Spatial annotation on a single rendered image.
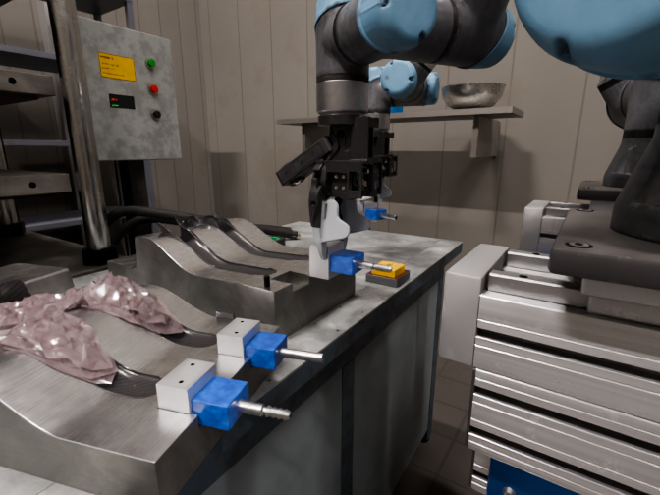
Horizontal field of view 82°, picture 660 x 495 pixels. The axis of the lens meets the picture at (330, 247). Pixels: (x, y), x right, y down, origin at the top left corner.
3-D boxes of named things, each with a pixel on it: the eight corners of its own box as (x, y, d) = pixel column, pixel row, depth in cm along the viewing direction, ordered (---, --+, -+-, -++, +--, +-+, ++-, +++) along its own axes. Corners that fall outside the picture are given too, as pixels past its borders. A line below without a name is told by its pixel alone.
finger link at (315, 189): (313, 227, 54) (321, 166, 54) (304, 226, 55) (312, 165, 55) (330, 229, 59) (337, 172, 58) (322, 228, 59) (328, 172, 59)
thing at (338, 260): (397, 282, 59) (399, 248, 58) (384, 292, 55) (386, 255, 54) (325, 268, 66) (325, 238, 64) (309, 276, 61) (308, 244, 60)
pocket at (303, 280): (310, 295, 67) (309, 275, 67) (292, 304, 63) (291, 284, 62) (290, 290, 70) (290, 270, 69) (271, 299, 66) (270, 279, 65)
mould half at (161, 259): (355, 294, 82) (356, 233, 79) (276, 344, 61) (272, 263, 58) (202, 258, 108) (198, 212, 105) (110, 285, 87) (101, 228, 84)
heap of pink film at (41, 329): (195, 323, 55) (191, 272, 53) (90, 398, 39) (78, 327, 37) (58, 303, 62) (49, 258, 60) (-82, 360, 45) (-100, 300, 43)
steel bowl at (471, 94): (508, 112, 219) (511, 88, 216) (496, 107, 192) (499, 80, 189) (449, 115, 238) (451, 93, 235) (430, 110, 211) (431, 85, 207)
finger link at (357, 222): (367, 255, 61) (362, 201, 57) (336, 250, 64) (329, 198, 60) (375, 247, 64) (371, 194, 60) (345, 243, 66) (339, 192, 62)
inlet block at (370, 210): (402, 226, 102) (403, 206, 100) (389, 229, 99) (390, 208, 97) (368, 219, 112) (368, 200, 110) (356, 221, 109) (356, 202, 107)
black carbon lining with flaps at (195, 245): (315, 266, 79) (315, 221, 76) (262, 289, 66) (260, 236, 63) (204, 244, 97) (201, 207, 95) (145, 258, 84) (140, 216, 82)
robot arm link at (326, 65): (331, -23, 46) (304, 2, 53) (331, 76, 48) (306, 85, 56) (386, -11, 49) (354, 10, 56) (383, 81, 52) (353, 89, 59)
